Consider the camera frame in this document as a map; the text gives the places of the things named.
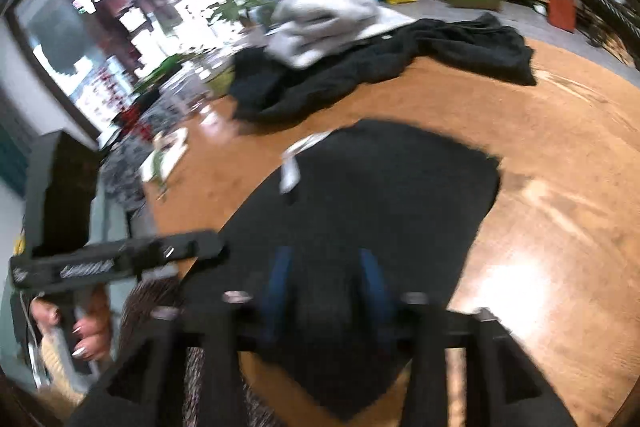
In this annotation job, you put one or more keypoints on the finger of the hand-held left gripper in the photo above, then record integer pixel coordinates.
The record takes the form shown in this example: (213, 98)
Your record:
(195, 246)

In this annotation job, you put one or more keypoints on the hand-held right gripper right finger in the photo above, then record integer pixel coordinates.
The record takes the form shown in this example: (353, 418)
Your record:
(377, 297)

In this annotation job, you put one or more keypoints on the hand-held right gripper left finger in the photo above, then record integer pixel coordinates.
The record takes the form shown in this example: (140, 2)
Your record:
(277, 297)

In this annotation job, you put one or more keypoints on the black garment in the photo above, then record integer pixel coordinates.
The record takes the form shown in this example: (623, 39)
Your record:
(390, 187)
(350, 72)

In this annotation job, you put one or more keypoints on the grey white clothes pile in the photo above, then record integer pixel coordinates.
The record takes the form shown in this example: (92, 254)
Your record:
(325, 14)

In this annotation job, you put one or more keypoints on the person's left hand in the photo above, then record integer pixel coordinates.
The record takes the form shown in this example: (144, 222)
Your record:
(95, 322)

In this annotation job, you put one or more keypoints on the person's patterned clothing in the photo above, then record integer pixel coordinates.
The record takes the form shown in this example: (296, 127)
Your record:
(145, 297)

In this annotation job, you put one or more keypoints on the white paper sheet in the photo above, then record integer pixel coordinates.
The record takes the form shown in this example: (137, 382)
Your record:
(165, 154)

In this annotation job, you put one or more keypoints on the glass window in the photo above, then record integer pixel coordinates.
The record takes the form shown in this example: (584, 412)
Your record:
(100, 32)

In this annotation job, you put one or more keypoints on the orange tote bag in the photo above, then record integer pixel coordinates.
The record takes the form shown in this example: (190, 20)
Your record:
(562, 12)

